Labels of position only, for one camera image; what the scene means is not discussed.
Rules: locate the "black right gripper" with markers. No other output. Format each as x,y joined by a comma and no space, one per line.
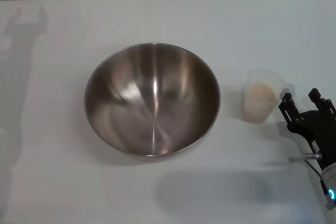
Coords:
320,134

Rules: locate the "white rice grains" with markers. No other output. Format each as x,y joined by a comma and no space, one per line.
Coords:
260,95

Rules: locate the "clear plastic measuring cup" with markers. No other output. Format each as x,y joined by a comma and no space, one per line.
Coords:
248,113

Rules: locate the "stainless steel mixing bowl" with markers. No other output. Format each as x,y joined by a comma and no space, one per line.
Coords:
155,103

